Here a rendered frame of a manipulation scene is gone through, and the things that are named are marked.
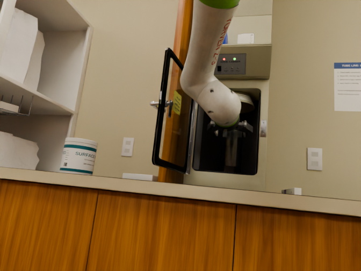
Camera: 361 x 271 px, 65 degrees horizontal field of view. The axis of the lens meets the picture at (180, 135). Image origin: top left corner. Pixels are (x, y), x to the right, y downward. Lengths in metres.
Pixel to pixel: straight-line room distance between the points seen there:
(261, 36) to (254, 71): 0.19
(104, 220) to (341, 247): 0.69
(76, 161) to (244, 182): 0.66
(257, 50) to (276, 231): 0.68
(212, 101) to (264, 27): 0.58
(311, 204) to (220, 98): 0.39
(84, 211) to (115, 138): 0.85
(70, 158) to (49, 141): 0.83
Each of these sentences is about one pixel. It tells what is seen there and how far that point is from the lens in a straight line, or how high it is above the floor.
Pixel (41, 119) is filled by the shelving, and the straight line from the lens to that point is 2.12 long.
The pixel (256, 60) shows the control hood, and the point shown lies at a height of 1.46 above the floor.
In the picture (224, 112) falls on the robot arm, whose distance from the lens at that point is 0.87.
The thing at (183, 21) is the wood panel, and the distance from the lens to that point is 1.33.
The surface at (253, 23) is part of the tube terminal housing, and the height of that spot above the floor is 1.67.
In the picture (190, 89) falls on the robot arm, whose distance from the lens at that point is 0.92.
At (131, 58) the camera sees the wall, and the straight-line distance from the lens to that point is 1.95.
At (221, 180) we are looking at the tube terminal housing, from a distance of 1.15.
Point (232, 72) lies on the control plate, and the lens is 1.22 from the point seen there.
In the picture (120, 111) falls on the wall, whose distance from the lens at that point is 1.83.
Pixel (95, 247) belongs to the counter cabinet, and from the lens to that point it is 1.01.
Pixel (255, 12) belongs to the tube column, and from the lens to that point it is 1.41.
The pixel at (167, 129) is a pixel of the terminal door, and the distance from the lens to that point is 0.97.
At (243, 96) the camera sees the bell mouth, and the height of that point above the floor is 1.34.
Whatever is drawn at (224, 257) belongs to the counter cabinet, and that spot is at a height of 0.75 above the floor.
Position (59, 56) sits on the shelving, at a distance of 2.22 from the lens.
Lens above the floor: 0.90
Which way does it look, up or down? 12 degrees up
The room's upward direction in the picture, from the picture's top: 6 degrees clockwise
